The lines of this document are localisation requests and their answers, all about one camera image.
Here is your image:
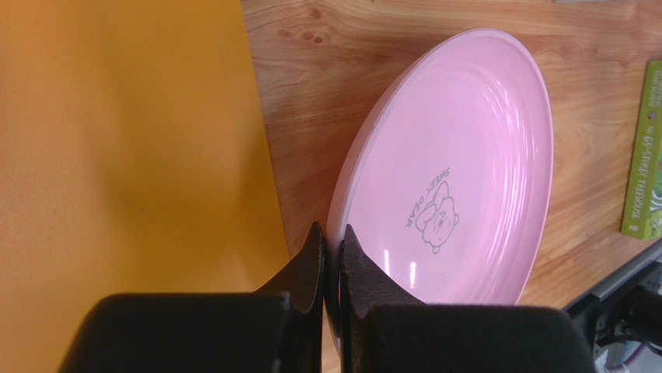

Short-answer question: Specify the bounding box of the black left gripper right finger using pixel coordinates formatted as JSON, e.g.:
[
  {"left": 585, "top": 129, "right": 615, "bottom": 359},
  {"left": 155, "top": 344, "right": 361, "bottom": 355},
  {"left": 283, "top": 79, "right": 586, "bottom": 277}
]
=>
[{"left": 339, "top": 227, "right": 594, "bottom": 372}]

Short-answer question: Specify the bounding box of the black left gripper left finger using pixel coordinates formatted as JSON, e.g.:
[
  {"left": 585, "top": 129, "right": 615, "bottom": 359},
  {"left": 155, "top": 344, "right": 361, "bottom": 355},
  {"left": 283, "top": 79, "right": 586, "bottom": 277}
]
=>
[{"left": 60, "top": 223, "right": 326, "bottom": 372}]

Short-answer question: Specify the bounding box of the pink plate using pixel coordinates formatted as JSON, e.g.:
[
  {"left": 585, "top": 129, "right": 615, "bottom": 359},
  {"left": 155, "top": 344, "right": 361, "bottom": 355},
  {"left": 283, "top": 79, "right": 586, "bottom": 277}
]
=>
[{"left": 325, "top": 29, "right": 554, "bottom": 340}]

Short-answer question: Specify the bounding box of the orange mat left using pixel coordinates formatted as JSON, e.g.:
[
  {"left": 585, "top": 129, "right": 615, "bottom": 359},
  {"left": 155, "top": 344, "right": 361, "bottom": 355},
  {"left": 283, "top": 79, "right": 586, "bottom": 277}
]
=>
[{"left": 1, "top": 1, "right": 288, "bottom": 372}]

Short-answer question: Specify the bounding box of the green treehouse book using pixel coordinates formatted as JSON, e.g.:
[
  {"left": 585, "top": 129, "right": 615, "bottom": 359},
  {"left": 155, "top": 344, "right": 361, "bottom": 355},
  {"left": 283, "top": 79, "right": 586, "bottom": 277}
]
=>
[{"left": 621, "top": 60, "right": 661, "bottom": 240}]

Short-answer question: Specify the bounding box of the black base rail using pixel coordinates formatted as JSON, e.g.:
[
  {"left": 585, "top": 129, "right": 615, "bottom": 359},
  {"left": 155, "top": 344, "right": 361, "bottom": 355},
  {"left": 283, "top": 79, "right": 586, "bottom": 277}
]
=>
[{"left": 563, "top": 240, "right": 661, "bottom": 372}]

